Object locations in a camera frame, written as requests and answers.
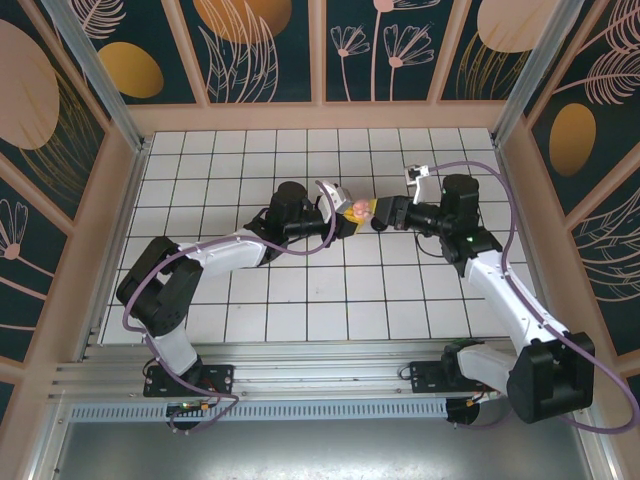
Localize grey metal sheet panel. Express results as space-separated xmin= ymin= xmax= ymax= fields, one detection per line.
xmin=29 ymin=394 xmax=614 ymax=480

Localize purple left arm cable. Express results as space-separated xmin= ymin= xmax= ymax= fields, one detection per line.
xmin=122 ymin=180 xmax=337 ymax=435

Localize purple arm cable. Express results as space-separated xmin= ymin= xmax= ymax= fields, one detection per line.
xmin=424 ymin=160 xmax=639 ymax=435
xmin=122 ymin=180 xmax=337 ymax=435

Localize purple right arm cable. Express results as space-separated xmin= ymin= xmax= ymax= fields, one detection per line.
xmin=424 ymin=160 xmax=639 ymax=435

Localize aluminium side rail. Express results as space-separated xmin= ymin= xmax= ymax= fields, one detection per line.
xmin=494 ymin=139 xmax=569 ymax=354
xmin=79 ymin=142 xmax=151 ymax=364

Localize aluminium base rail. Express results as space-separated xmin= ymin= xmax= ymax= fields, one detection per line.
xmin=49 ymin=339 xmax=591 ymax=404

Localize aluminium corner post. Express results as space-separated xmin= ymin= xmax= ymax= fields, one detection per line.
xmin=492 ymin=0 xmax=576 ymax=146
xmin=42 ymin=0 xmax=151 ymax=154

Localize red black power wires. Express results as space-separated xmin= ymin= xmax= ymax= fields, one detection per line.
xmin=467 ymin=377 xmax=501 ymax=407
xmin=197 ymin=379 xmax=224 ymax=416

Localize grey slotted cable duct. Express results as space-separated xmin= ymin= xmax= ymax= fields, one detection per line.
xmin=69 ymin=399 xmax=449 ymax=421

